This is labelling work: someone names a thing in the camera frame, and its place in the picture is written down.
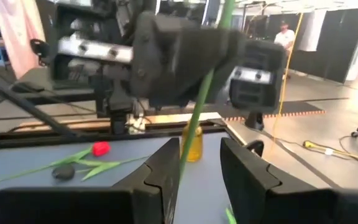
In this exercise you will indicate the black artificial tulip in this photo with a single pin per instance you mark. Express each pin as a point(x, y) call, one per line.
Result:
point(63, 172)

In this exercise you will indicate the pink cloth curtain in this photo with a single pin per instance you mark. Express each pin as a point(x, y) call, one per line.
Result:
point(17, 31)

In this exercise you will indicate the black floor mat striped edge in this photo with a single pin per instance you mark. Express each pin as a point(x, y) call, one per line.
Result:
point(291, 107)

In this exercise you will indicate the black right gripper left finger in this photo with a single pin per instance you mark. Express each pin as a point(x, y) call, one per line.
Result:
point(73, 208)

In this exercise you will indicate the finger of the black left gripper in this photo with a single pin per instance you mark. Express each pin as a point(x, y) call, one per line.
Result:
point(166, 62)
point(236, 53)

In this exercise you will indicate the black aluminium table frame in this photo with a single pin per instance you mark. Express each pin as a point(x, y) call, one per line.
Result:
point(42, 141)

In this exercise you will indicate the black partition panel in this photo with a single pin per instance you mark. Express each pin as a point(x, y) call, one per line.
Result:
point(337, 40)

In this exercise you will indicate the black stand pole with base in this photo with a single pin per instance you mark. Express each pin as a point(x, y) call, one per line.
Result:
point(254, 121)

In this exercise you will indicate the yellow glass vase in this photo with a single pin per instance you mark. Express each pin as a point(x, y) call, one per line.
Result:
point(197, 149)

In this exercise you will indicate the dark red artificial tulip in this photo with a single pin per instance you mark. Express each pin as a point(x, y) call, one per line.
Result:
point(198, 109)

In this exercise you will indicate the person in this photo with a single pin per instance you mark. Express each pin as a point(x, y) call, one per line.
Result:
point(284, 37)

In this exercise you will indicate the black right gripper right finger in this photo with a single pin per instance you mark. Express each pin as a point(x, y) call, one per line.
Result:
point(291, 205)

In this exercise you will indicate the wooden table board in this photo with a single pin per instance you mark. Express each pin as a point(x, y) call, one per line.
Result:
point(172, 119)

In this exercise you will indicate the black diagonal frame strut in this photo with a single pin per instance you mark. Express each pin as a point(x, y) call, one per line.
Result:
point(26, 104)

